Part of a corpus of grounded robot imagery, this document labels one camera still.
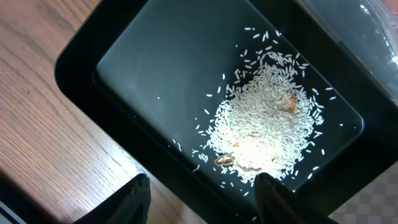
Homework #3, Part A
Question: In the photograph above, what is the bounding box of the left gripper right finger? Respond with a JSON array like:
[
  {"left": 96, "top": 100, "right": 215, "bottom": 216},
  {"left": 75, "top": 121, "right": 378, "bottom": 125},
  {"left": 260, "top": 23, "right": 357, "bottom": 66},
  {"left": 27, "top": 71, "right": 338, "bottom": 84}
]
[{"left": 254, "top": 172, "right": 337, "bottom": 224}]

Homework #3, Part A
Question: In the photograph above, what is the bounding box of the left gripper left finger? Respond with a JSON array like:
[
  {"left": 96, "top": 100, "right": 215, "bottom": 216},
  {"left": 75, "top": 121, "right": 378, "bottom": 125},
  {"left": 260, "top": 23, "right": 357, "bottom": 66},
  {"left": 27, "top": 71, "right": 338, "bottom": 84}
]
[{"left": 73, "top": 174, "right": 151, "bottom": 224}]

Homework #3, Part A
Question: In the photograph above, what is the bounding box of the pile of white rice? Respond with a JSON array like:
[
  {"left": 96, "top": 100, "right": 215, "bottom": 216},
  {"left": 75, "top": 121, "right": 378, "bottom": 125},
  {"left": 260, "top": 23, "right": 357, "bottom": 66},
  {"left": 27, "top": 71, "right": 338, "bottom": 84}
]
[{"left": 155, "top": 26, "right": 345, "bottom": 222}]

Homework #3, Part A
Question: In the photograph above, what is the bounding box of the nut shell piece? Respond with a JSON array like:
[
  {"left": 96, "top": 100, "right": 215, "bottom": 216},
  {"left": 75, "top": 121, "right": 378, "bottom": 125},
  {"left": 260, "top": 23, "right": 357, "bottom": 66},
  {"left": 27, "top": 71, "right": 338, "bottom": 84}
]
[
  {"left": 279, "top": 95, "right": 297, "bottom": 114},
  {"left": 215, "top": 154, "right": 234, "bottom": 166}
]

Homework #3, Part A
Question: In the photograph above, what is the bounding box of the black plastic bin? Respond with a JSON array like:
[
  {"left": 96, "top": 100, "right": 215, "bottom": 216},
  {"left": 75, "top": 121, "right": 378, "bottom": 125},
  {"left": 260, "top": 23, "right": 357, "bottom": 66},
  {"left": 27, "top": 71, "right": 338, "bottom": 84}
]
[{"left": 55, "top": 1, "right": 397, "bottom": 223}]

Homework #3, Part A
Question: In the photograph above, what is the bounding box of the clear plastic bin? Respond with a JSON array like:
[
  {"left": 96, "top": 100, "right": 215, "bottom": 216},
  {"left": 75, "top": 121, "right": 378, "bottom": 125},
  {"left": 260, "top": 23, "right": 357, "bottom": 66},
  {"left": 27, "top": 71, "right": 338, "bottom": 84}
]
[{"left": 298, "top": 0, "right": 397, "bottom": 103}]

